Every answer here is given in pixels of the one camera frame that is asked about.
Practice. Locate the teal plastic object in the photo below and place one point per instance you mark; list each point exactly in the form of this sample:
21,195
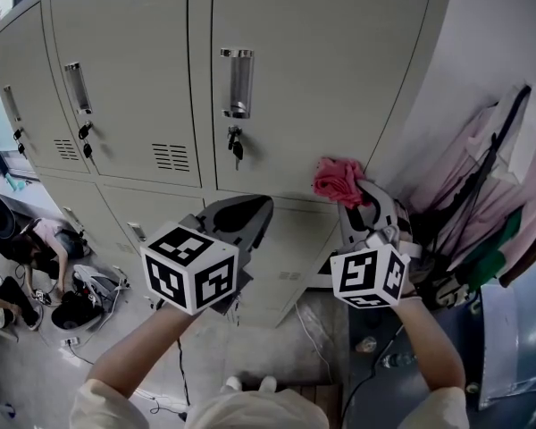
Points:
17,183

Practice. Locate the white power strip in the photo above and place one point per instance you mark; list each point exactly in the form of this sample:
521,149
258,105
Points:
70,341

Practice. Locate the white black patterned bag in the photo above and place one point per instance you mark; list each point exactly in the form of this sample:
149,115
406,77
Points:
451,291

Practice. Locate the grey metal locker door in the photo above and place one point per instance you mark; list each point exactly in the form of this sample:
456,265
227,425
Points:
317,61

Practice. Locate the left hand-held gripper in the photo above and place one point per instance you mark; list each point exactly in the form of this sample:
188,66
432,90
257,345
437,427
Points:
183,280

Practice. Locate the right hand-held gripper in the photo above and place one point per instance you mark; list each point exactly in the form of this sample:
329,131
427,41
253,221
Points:
362,280

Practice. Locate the blue grey metal bin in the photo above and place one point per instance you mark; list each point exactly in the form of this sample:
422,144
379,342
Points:
513,338

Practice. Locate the dark box with white front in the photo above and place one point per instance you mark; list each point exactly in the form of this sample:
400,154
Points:
319,282

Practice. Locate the clear plastic bottle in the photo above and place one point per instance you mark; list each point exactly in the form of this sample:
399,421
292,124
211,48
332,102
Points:
397,360

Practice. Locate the set of black locker keys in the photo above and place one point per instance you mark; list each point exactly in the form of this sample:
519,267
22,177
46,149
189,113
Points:
237,150

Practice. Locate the beige metal locker cabinet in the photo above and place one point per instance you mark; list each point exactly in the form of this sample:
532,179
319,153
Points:
129,83

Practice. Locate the clear plastic cup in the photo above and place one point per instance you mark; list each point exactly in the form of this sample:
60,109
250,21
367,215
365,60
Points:
367,345

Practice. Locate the person's left forearm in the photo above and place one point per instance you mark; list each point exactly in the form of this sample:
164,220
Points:
134,351

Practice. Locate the person's white shoe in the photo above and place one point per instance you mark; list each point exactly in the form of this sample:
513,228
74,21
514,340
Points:
268,383
233,384

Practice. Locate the person's left white shoe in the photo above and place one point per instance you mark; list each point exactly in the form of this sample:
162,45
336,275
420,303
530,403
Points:
233,384

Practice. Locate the white and black appliance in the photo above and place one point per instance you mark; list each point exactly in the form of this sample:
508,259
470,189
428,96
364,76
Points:
76,315

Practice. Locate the person's right white shoe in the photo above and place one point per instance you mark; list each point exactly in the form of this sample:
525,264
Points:
268,383

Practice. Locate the dark brown hanging item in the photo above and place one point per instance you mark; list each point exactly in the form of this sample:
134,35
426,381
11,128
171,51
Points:
531,262

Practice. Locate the green hanging garment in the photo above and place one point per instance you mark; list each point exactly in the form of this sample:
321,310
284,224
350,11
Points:
491,257

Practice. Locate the person's cream shirt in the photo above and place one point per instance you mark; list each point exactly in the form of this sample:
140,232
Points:
250,414

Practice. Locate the white hanging garment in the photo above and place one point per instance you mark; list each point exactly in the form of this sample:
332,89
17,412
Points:
527,137

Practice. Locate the brown wooden slatted platform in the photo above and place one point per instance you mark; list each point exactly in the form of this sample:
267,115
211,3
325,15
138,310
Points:
317,405

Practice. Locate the clear plastic sheet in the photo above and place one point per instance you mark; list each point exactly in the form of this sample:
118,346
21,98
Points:
335,342

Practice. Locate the red wiping cloth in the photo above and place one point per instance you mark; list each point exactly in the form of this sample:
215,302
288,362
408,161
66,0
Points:
335,181

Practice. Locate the person's right forearm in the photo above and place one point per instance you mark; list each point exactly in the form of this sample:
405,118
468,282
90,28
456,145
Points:
433,351

